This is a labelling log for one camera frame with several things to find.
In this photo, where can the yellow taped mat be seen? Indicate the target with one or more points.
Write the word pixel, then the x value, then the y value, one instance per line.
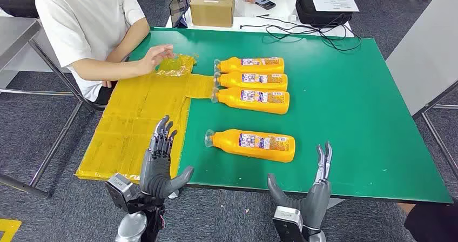
pixel 136 118

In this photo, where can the white table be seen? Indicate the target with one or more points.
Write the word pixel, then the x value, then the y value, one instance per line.
pixel 247 13

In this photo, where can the brown cardboard box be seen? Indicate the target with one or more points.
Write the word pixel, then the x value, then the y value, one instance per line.
pixel 211 13

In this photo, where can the orange detergent bottle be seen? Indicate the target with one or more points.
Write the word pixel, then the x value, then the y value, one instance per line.
pixel 229 143
pixel 229 101
pixel 232 65
pixel 232 80

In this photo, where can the small white adapter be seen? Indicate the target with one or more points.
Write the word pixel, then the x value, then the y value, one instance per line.
pixel 292 18

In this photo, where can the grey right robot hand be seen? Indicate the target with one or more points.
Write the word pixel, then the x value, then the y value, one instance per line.
pixel 316 204

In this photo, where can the black smartphone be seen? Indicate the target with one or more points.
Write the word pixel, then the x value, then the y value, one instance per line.
pixel 266 3

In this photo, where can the black case with yellow stripe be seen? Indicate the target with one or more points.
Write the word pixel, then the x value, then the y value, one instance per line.
pixel 18 4

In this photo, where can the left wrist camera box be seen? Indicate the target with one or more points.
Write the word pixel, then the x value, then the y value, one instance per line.
pixel 120 190

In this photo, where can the white table foot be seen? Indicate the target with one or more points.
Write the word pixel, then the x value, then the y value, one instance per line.
pixel 336 202
pixel 173 195

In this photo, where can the black carry bag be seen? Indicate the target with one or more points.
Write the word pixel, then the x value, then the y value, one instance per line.
pixel 311 13

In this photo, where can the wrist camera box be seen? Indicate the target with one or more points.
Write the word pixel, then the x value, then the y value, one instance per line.
pixel 286 222
pixel 120 190

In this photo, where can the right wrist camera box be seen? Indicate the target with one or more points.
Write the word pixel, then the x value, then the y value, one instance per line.
pixel 286 222

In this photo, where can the grey table with metal legs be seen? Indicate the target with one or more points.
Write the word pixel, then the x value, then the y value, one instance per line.
pixel 14 33
pixel 425 54

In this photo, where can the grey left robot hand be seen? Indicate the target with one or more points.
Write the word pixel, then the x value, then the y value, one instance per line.
pixel 155 172

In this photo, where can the person's right forearm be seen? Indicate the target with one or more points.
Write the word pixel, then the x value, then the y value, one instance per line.
pixel 107 70

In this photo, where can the person's left forearm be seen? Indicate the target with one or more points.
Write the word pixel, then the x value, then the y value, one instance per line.
pixel 128 43

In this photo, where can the person's left hand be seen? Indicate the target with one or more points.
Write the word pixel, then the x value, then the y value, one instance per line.
pixel 107 84

